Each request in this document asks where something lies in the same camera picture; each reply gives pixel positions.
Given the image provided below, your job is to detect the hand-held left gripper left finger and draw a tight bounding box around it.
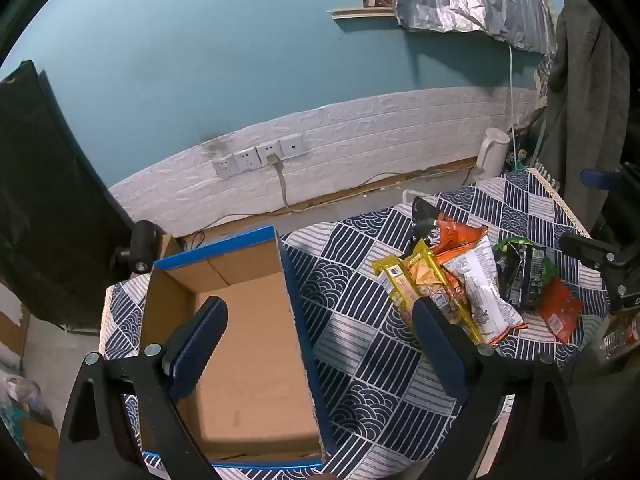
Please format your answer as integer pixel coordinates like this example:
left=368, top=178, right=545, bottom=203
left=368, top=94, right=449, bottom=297
left=59, top=296, right=229, bottom=480

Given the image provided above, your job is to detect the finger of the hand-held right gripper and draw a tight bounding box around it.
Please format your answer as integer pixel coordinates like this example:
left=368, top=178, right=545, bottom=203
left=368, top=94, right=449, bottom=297
left=580, top=169, right=640, bottom=193
left=559, top=232, right=626, bottom=271

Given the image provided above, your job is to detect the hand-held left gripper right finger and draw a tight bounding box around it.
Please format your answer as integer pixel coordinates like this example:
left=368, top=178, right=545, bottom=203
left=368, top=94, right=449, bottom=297
left=411, top=297, right=583, bottom=480

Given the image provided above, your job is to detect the cardboard box with blue edges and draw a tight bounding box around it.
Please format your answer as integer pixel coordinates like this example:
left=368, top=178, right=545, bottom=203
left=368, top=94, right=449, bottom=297
left=140, top=226, right=338, bottom=471

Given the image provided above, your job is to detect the white and orange snack packet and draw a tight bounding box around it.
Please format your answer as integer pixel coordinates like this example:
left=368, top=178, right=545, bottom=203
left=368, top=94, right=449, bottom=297
left=442, top=235, right=528, bottom=346

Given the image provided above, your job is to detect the green snack packet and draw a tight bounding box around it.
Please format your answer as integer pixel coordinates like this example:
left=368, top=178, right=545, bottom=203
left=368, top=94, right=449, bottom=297
left=492, top=237, right=558, bottom=286

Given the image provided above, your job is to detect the yellow snack packet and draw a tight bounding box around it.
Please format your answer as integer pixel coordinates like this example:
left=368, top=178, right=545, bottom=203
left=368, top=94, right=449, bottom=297
left=372, top=255, right=426, bottom=336

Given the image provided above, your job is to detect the gold snack packet orange print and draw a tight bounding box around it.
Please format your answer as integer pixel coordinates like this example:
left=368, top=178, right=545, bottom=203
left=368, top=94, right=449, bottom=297
left=404, top=239, right=483, bottom=346

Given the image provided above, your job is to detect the clear plastic bottle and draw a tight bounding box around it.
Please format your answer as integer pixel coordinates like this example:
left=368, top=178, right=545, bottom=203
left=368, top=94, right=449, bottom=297
left=600, top=312, right=640, bottom=361

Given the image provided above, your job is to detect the red snack packet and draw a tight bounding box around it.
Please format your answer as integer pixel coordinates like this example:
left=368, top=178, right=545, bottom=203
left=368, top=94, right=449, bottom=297
left=537, top=277, right=583, bottom=343

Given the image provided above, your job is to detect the black and silver snack packet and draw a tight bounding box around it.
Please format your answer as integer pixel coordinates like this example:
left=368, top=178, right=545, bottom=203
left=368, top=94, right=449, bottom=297
left=500, top=245, right=548, bottom=311

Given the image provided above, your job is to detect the grey hanging cloth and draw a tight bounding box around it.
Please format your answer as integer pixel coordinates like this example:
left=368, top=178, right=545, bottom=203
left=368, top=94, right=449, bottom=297
left=539, top=0, right=632, bottom=233

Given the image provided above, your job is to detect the navy white patterned tablecloth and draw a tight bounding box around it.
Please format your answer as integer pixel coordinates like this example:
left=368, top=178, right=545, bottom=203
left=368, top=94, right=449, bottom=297
left=100, top=170, right=608, bottom=480

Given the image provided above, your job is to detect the white electric kettle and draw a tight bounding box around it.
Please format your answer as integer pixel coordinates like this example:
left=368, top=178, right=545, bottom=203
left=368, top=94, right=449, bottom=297
left=474, top=128, right=511, bottom=179

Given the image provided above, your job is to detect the black stand knob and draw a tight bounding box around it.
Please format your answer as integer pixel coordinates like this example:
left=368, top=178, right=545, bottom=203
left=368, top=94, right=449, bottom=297
left=111, top=220, right=166, bottom=276

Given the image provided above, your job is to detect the orange and black snack packet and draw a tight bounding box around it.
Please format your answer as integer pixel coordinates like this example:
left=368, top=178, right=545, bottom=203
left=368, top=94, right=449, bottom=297
left=410, top=197, right=488, bottom=261

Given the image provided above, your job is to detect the crumpled plastic bag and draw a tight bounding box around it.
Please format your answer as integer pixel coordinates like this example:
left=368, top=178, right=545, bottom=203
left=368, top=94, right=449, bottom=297
left=0, top=370, right=53, bottom=431

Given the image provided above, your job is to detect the black cloth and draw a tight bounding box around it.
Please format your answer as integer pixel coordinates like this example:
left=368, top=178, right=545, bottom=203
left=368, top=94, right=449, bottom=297
left=0, top=60, right=137, bottom=332

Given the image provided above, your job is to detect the wooden window ledge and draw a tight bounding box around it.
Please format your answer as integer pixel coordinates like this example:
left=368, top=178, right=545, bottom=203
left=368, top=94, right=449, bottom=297
left=329, top=6, right=396, bottom=22

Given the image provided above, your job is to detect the thin white cable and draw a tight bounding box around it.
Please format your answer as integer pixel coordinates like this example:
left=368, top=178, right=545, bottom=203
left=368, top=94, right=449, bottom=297
left=507, top=44, right=516, bottom=146

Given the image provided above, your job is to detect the grey plug cable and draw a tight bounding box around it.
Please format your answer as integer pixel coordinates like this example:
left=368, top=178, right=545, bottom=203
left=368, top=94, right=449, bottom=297
left=267, top=154, right=313, bottom=212

